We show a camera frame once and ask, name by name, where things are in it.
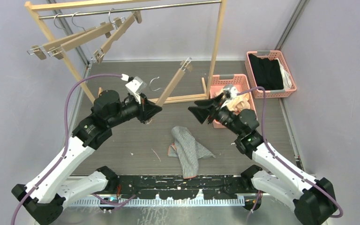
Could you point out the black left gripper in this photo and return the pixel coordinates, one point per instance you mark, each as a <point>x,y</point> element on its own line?
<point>146,109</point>

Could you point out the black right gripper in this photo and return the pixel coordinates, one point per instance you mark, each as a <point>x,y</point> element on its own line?
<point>201,112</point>

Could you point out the beige underwear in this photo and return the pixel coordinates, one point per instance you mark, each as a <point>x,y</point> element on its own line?
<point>238,104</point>

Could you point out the wooden clip hanger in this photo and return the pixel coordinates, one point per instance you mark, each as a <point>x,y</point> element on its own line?
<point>103,29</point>
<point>164,98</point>
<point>121,28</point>
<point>50,47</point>

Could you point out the grey striped underwear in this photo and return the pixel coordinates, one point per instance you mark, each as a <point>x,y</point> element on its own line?
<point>188,150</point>

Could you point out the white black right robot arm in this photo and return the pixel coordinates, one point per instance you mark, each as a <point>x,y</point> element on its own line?
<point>312,201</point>

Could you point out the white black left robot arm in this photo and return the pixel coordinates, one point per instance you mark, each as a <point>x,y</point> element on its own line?
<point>46,196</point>

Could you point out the empty wooden clip hanger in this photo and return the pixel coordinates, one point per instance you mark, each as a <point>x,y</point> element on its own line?
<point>50,47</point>

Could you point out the pink basket near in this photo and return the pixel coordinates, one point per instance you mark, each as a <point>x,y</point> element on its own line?
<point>240,81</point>

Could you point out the pink basket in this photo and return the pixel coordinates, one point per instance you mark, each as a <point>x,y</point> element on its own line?
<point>272,55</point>
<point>240,81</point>

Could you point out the black clothes in basket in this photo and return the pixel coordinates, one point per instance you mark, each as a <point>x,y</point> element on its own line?
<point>266,73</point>

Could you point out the pink basket far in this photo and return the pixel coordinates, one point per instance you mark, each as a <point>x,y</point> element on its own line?
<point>272,55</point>

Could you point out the white cloth in basket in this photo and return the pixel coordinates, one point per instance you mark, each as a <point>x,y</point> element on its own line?
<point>287,83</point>

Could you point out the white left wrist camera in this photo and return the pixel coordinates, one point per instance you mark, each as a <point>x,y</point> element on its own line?
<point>135,86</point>

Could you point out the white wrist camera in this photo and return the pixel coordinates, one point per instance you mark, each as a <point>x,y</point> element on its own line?
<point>135,86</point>
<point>230,92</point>

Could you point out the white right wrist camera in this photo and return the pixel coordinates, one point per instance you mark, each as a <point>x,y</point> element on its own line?
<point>230,92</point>

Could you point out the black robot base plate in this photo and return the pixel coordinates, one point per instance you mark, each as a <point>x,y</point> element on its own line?
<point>177,188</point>

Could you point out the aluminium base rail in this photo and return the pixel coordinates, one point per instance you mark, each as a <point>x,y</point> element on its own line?
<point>149,202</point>

